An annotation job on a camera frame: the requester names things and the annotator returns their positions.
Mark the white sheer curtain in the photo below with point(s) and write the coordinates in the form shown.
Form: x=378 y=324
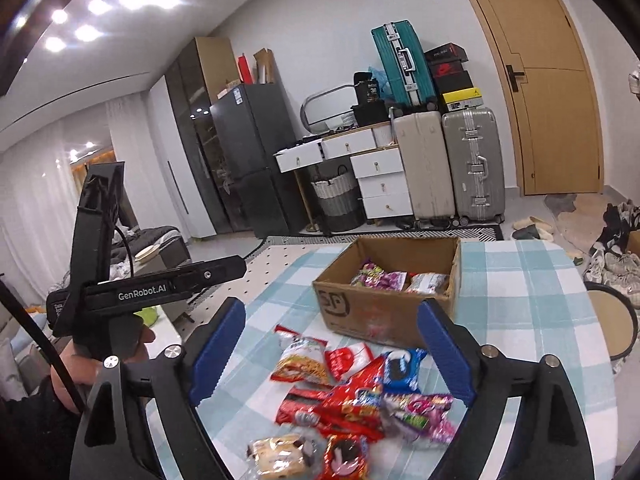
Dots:
x=40 y=200

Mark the white drawer dresser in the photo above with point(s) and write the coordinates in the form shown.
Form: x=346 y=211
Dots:
x=380 y=180

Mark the grey white laundry basket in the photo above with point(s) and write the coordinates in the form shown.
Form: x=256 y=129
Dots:
x=337 y=200

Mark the open tall cardboard carton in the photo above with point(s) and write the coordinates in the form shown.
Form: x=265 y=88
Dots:
x=264 y=67

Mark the cluster of ceiling spotlights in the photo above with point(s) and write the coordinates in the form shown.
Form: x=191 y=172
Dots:
x=95 y=15

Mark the white noodle stick snack bag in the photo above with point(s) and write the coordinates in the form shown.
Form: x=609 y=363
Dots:
x=300 y=357

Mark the plain black shoe box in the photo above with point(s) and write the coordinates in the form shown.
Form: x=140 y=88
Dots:
x=454 y=82

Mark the blue cookie packet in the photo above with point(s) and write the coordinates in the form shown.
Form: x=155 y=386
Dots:
x=402 y=367

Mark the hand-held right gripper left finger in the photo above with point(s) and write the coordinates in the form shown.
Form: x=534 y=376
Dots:
x=220 y=350

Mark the purple candy packet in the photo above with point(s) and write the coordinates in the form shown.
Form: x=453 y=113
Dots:
x=380 y=277

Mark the tall red box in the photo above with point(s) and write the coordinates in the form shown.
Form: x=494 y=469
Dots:
x=246 y=69

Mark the grey floor mat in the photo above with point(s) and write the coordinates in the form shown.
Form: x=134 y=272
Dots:
x=560 y=204

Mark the pink candy packet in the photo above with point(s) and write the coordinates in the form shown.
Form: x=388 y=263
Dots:
x=425 y=415

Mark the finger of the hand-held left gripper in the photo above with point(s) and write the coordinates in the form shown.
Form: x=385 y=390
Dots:
x=215 y=272

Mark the brown cardboard box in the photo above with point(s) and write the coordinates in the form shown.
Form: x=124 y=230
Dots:
x=370 y=315

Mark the silver suitcase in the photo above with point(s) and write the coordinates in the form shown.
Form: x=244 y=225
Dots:
x=472 y=165

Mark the pile of loose shoes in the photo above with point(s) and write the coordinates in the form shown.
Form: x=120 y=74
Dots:
x=615 y=265

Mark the yellow black shoe box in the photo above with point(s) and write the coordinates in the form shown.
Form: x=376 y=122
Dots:
x=462 y=98

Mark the teal suitcase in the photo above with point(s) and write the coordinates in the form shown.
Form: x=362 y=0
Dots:
x=400 y=65

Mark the beige suitcase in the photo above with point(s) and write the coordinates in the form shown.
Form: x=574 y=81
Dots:
x=425 y=170

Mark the long red snack packet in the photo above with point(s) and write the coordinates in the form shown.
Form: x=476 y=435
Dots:
x=300 y=410

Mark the red black shoe box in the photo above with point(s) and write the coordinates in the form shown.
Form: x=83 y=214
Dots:
x=450 y=69

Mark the black box with bag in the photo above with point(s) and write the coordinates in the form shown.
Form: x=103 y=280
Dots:
x=367 y=92

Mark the red white snack packet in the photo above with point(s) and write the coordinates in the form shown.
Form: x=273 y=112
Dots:
x=347 y=360

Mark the person's left hand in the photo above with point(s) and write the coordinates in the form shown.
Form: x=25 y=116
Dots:
x=75 y=375

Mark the red cookie packet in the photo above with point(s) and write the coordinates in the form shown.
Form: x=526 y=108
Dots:
x=345 y=457

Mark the clear white snack packet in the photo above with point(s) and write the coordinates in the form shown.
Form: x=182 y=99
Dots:
x=427 y=284

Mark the person's left forearm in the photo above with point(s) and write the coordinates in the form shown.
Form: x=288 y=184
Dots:
x=30 y=435

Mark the dark glass cabinet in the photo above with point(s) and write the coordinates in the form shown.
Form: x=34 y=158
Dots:
x=195 y=125

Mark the blue plastic bag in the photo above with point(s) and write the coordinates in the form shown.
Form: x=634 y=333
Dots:
x=377 y=77

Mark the grey sofa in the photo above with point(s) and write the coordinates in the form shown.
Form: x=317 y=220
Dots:
x=165 y=255

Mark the beige floor mat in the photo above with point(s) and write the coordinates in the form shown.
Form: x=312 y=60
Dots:
x=585 y=230

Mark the small brown carton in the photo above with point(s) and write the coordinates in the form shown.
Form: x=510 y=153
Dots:
x=634 y=245

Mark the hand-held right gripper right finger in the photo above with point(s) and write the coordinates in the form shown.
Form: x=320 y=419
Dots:
x=445 y=355

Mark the wooden door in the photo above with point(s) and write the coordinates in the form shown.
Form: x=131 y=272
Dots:
x=545 y=85

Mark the round black wooden stool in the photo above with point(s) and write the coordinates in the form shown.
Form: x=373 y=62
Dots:
x=607 y=315

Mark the dark grey refrigerator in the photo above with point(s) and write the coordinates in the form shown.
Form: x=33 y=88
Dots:
x=260 y=160

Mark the grey slipper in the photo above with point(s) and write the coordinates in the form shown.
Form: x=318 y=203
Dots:
x=524 y=233

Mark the cream cake packet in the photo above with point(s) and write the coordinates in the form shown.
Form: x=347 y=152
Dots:
x=277 y=455

